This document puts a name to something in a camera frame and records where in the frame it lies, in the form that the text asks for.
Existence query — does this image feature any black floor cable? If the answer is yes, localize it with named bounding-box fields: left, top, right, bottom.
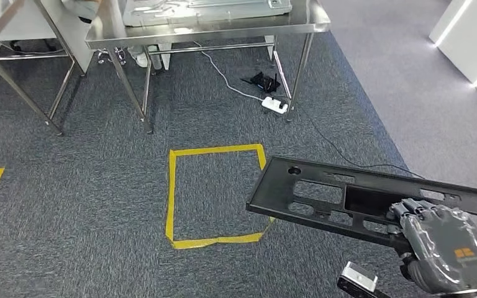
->
left=298, top=106, right=427, bottom=181

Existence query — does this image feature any yellow floor tape square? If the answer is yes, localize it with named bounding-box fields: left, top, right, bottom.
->
left=165, top=143, right=276, bottom=251

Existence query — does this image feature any stainless steel workbench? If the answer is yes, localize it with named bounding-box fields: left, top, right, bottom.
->
left=84, top=0, right=332, bottom=135

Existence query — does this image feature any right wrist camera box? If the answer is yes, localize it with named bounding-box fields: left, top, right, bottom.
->
left=335, top=261, right=393, bottom=298

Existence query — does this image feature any stainless steel side table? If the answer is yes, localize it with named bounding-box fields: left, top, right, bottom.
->
left=0, top=0, right=88, bottom=137

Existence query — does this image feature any black plastic panel part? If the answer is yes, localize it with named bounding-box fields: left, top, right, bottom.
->
left=245, top=155, right=477, bottom=265

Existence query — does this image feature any white power cable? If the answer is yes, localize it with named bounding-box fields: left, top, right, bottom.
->
left=193, top=40, right=265, bottom=102

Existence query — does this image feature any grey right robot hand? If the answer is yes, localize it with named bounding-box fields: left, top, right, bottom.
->
left=386, top=198, right=477, bottom=295

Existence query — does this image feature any stamped sheet metal panel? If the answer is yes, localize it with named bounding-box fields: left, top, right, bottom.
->
left=122, top=0, right=293, bottom=28

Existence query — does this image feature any white lit display block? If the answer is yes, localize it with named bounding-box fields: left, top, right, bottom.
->
left=428, top=0, right=477, bottom=100

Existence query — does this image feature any seated person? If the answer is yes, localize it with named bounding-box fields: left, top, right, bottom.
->
left=60, top=0, right=150, bottom=69

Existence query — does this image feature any white power strip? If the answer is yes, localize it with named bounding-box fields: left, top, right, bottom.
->
left=261, top=96, right=289, bottom=115

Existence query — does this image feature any black router with antennas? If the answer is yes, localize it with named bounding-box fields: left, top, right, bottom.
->
left=240, top=71, right=282, bottom=95

